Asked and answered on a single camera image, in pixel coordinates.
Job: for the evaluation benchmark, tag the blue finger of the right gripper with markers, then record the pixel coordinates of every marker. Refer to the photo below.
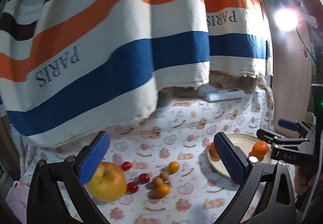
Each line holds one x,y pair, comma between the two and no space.
293,126
267,135

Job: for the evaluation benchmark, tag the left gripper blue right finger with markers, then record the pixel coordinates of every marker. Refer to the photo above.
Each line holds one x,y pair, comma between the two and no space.
232,157

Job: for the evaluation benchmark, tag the cream round plate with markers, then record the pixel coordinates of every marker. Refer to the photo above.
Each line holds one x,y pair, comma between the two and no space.
244,141

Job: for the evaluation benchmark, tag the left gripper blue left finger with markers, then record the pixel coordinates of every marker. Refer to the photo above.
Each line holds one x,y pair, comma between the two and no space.
91,156

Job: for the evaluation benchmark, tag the orange mandarin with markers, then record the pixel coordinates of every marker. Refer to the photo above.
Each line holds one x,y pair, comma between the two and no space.
259,149
213,151

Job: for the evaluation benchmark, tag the white remote control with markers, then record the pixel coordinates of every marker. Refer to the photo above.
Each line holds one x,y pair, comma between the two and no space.
212,94

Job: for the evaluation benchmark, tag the wooden headboard panel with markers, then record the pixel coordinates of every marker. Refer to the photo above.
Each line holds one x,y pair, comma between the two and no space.
291,73

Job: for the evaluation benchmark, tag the large yellow apple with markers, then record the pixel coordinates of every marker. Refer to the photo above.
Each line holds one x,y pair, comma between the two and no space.
108,183

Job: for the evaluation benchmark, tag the right human hand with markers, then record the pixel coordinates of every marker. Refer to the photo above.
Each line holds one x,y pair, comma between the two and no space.
302,184

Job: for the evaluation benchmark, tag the red cherry tomato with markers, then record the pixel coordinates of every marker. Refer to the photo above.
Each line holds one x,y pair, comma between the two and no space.
126,165
144,178
132,187

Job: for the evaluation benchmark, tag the pink cartoon pillow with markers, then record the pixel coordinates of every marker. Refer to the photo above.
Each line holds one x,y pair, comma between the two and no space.
17,200

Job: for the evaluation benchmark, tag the teddy bear print bedsheet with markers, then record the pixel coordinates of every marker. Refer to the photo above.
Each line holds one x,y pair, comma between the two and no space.
182,132

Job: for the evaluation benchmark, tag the bright clip lamp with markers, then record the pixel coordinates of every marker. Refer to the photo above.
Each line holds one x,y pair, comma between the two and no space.
290,13

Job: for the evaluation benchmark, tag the striped Paris curtain cloth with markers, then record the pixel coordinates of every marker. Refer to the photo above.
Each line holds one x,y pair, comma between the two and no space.
73,67

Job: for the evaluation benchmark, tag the brown longan fruit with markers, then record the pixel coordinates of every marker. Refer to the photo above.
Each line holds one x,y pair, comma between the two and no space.
164,176
157,181

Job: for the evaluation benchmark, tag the yellow cherry tomato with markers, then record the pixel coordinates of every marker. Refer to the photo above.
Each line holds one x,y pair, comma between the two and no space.
162,190
173,167

